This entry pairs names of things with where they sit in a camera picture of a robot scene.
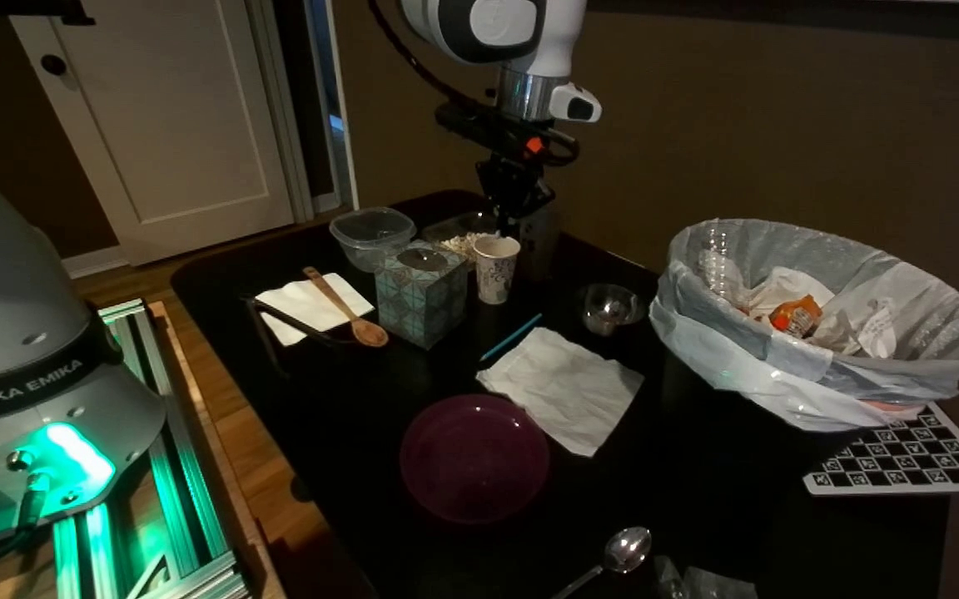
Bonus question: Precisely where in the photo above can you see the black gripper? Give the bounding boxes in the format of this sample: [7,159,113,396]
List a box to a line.
[439,104,584,228]

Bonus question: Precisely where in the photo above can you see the white paper towel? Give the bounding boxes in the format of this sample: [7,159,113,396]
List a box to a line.
[472,324,646,459]

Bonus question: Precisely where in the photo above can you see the trash bin with white bag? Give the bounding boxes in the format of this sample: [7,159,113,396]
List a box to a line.
[646,216,959,436]

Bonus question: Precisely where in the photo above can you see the clear container with cereal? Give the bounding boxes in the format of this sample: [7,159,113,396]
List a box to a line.
[419,213,500,255]

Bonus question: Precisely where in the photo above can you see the white paper cup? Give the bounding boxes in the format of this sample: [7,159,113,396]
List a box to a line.
[464,228,525,308]

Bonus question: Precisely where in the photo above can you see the patterned tissue box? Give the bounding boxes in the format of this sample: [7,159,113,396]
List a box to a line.
[373,243,472,352]

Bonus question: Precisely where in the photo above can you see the thin teal pen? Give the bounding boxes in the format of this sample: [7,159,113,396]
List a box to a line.
[476,314,545,369]

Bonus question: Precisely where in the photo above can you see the small metal cup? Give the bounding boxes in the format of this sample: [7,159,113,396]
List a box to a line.
[579,278,646,340]

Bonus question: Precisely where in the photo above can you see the wooden spoon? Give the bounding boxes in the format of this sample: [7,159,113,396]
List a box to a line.
[301,261,393,352]

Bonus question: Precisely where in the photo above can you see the black tongs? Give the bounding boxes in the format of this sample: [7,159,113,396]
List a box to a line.
[246,297,326,341]

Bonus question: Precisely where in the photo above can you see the purple plastic plate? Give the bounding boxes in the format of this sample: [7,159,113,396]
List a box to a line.
[395,393,557,528]

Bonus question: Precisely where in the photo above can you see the orange snack wrapper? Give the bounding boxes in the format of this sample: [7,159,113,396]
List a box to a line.
[766,291,826,340]

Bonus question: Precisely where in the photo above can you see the white panel door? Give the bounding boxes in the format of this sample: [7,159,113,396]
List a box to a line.
[10,0,316,270]

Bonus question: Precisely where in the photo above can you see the crumpled white paper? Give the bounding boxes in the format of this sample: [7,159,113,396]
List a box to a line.
[739,261,899,358]

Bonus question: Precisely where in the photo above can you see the metal spoon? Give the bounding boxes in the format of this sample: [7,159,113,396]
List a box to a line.
[550,523,655,599]

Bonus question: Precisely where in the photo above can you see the wooden board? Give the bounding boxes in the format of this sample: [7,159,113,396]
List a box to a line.
[149,297,288,599]

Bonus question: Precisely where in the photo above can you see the clear plastic packet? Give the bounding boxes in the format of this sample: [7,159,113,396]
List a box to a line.
[649,551,758,599]

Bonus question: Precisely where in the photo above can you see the black white checkerboard card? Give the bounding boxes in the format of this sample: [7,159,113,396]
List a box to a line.
[800,398,959,500]

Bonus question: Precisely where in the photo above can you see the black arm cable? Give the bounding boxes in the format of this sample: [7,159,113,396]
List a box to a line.
[366,0,458,111]

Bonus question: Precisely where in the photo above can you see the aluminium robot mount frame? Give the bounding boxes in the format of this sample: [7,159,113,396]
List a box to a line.
[0,297,248,599]

